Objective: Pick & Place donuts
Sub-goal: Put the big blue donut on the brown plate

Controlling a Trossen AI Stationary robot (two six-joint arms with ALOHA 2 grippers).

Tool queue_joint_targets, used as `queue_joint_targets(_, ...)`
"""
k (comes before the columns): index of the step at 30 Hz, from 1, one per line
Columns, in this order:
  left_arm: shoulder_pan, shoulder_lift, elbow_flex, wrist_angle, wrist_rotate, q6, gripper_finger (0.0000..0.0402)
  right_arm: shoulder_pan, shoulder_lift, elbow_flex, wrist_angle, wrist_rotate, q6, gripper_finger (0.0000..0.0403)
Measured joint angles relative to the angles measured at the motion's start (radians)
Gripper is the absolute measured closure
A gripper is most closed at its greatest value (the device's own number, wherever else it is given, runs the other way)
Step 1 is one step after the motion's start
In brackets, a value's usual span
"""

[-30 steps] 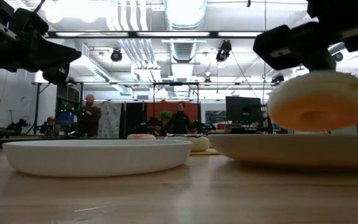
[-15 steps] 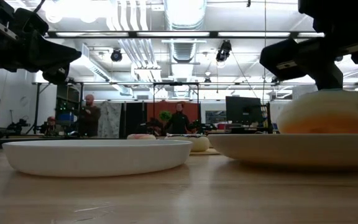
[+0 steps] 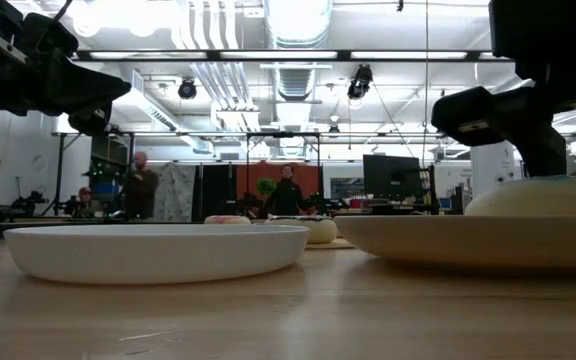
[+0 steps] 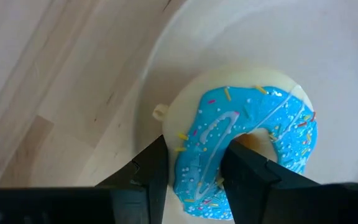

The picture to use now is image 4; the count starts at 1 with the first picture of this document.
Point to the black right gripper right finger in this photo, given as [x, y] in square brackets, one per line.
[275, 202]

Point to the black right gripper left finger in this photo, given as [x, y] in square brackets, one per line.
[135, 202]

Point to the large blue frosted donut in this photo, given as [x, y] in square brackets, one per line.
[228, 109]

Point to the beige round plate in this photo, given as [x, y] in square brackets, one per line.
[322, 46]

